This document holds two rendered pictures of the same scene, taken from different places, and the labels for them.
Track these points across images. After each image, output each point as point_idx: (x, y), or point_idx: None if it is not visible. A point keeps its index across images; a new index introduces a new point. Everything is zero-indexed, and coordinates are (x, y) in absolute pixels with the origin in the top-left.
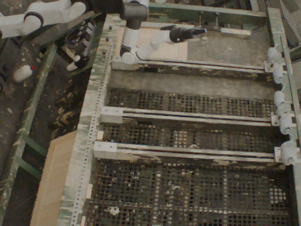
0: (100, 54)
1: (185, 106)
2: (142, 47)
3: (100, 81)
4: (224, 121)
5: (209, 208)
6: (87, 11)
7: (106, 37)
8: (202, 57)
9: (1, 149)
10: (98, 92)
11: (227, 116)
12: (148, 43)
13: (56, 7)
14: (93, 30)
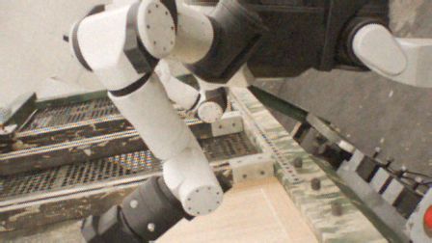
0: (306, 164)
1: (123, 164)
2: (185, 84)
3: (267, 135)
4: (67, 143)
5: (101, 116)
6: (334, 60)
7: (317, 179)
8: (78, 239)
9: (421, 187)
10: (260, 126)
11: (60, 148)
12: (174, 77)
13: (416, 40)
14: (392, 219)
